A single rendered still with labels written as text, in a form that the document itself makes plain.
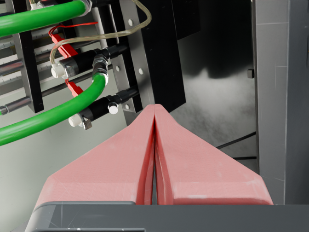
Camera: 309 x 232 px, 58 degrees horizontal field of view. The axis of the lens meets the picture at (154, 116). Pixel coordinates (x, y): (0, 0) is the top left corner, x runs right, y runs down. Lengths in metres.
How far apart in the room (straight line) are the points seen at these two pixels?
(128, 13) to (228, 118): 0.29
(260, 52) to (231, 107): 0.23
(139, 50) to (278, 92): 0.22
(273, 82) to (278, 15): 0.08
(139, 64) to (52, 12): 0.24
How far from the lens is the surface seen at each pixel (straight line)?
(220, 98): 0.59
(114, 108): 0.45
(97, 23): 0.51
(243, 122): 0.58
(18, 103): 0.62
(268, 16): 0.36
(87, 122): 0.43
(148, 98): 0.49
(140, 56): 0.47
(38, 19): 0.25
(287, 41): 0.36
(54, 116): 0.25
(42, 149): 0.76
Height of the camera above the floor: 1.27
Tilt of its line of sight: 36 degrees down
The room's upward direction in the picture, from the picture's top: 121 degrees counter-clockwise
